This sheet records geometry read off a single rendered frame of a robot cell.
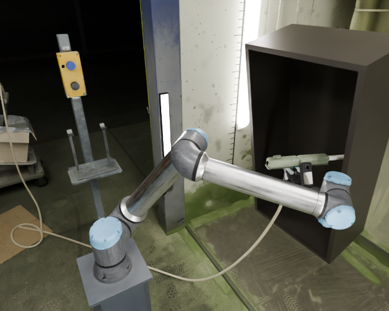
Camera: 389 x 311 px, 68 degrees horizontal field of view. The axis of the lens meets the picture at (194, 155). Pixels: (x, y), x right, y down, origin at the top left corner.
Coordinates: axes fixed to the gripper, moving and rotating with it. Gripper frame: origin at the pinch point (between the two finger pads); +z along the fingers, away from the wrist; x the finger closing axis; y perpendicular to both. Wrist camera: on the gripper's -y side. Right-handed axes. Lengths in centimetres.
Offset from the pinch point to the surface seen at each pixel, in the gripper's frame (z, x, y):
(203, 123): 89, -22, 16
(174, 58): 83, -43, -34
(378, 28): 86, 104, -49
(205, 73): 90, -21, -22
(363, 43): 0, 22, -55
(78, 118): 82, -108, 2
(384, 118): -7.4, 37.1, -24.8
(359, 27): 96, 96, -49
